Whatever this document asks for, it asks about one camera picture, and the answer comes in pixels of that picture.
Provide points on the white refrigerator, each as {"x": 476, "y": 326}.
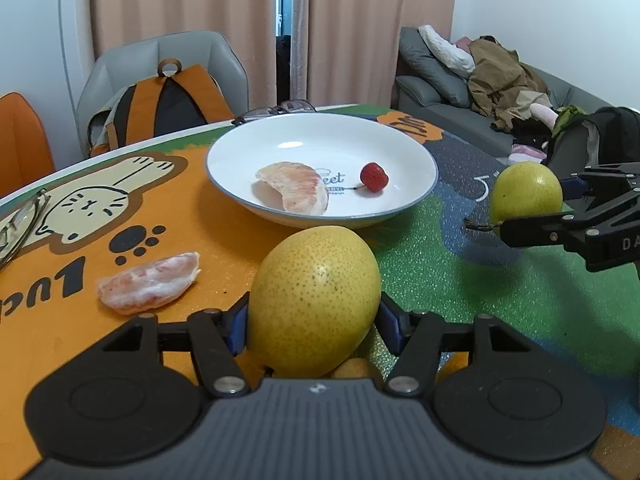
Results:
{"x": 74, "y": 22}

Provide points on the grey sofa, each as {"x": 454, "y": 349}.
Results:
{"x": 426, "y": 89}

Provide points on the white pillow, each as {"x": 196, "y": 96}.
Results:
{"x": 454, "y": 58}

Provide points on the large orange tangerine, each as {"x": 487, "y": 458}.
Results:
{"x": 457, "y": 361}

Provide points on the pink curtain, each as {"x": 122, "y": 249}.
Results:
{"x": 343, "y": 51}

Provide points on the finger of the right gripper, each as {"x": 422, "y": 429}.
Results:
{"x": 582, "y": 185}
{"x": 540, "y": 232}

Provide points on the brown jacket on sofa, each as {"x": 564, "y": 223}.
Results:
{"x": 501, "y": 87}

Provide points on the orange black backpack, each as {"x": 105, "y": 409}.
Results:
{"x": 176, "y": 98}

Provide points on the white ceramic bowl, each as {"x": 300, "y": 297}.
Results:
{"x": 337, "y": 146}

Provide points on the small orange tangerine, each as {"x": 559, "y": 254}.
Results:
{"x": 358, "y": 368}

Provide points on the small pomelo segment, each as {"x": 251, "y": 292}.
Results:
{"x": 149, "y": 286}

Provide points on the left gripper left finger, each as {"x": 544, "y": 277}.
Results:
{"x": 138, "y": 390}

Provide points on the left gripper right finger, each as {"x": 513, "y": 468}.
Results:
{"x": 515, "y": 402}

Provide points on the red lychee berry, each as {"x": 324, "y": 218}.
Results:
{"x": 373, "y": 179}

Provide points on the large yellow pear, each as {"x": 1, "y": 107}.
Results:
{"x": 312, "y": 302}

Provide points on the long pomelo segment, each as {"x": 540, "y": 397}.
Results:
{"x": 302, "y": 190}

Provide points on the colourful cartoon table mat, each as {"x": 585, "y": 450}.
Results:
{"x": 49, "y": 310}

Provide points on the orange chair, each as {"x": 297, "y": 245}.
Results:
{"x": 25, "y": 154}

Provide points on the eyeglasses on mat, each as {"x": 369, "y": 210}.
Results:
{"x": 18, "y": 228}

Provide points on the grey chair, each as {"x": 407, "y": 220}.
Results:
{"x": 119, "y": 68}

